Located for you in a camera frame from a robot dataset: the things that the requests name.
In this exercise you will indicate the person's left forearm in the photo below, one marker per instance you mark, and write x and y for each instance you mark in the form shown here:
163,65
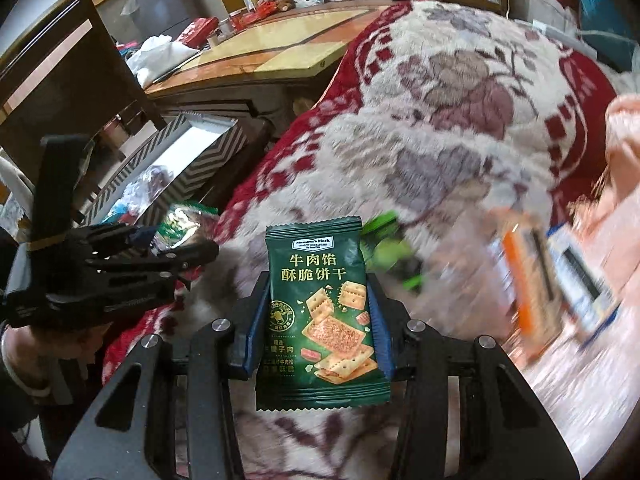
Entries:
25,405

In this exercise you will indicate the chevron striped cardboard box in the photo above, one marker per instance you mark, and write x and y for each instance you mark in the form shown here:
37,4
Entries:
200,160

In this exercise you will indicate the grey refrigerator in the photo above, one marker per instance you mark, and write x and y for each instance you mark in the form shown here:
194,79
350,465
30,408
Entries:
160,2

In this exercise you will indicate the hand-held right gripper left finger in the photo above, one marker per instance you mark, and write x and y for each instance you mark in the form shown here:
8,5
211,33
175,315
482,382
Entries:
255,322

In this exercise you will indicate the wooden dining table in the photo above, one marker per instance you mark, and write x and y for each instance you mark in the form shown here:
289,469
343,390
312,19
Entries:
280,45

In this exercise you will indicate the orange snack packet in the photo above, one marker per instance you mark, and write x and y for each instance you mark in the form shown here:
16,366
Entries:
525,285

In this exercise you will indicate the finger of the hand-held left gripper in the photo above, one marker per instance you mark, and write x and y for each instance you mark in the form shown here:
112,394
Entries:
132,237
192,256

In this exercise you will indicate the person's left hand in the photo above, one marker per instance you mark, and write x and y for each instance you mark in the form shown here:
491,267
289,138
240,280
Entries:
70,345

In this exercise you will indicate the plush toys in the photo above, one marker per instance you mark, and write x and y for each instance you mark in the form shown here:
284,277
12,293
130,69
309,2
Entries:
272,1

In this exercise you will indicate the green white snack bag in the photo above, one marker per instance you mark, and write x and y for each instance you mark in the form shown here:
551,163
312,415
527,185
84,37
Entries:
185,222

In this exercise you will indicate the white plastic bag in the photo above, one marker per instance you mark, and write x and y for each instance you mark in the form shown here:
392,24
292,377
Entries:
160,57

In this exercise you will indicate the brown snack bag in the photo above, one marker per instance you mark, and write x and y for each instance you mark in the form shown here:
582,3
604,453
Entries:
150,180

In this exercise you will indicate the dark wooden chair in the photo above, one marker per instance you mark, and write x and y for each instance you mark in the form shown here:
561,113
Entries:
60,90

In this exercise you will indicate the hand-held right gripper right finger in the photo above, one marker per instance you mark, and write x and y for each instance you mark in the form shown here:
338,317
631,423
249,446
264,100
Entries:
391,340

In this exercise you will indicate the floral fleece blanket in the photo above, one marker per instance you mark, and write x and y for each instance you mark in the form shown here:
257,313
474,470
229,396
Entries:
450,125

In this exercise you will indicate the peach satin fringed cloth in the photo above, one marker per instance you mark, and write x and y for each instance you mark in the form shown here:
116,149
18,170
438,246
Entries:
622,160

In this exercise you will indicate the red packet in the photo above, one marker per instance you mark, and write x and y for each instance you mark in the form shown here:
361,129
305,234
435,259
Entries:
199,31

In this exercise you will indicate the blue white snack packet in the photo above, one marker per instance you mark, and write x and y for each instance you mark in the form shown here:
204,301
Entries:
582,285

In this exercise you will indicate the dark green cracker packet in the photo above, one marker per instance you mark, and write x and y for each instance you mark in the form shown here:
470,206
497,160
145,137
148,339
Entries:
320,310

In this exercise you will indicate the bright green snack packet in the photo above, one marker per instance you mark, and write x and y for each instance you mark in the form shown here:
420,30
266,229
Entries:
392,255

